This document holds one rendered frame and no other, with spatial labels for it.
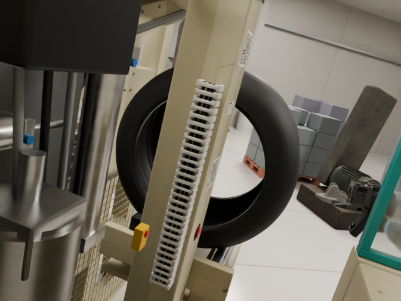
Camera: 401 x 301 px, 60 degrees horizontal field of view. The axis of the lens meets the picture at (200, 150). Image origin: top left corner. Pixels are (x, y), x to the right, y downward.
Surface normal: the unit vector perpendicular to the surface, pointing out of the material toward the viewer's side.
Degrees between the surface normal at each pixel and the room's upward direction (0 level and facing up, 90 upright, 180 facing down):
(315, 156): 90
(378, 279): 0
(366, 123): 90
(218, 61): 90
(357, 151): 90
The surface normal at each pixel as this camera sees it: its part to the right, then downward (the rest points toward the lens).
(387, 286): 0.24, -0.94
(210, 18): -0.28, 0.18
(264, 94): 0.30, -0.38
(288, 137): 0.49, -0.07
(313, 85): 0.22, 0.30
